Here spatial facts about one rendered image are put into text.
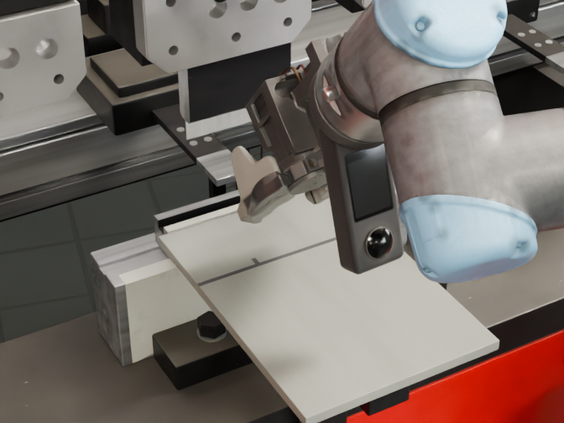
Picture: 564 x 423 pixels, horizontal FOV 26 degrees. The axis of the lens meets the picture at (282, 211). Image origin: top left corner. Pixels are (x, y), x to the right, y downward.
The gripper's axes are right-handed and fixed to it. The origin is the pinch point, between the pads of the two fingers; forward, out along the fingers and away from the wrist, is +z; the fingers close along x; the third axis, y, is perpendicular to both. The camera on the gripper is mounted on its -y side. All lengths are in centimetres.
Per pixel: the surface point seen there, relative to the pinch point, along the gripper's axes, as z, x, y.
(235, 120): 3.3, -0.5, 9.8
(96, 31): 35.1, -2.3, 34.1
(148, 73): 20.6, -0.9, 22.3
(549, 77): 33, -57, 12
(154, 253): 12.7, 8.0, 2.3
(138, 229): 171, -41, 40
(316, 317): -1.8, 1.7, -9.8
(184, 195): 176, -56, 46
